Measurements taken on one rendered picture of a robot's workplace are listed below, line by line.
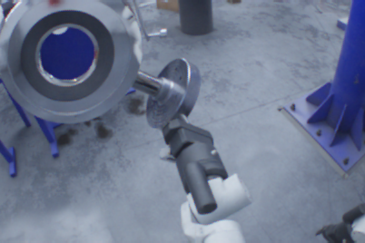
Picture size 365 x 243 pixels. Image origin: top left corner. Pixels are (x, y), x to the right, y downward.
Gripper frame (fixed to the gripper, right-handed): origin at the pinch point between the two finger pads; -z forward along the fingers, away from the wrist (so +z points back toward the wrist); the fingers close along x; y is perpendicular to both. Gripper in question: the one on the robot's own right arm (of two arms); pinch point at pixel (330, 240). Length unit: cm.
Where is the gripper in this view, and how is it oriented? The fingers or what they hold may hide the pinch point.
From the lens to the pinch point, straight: 102.1
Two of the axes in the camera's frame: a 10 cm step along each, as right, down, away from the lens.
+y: -7.5, 5.1, -4.2
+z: 0.4, -5.9, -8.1
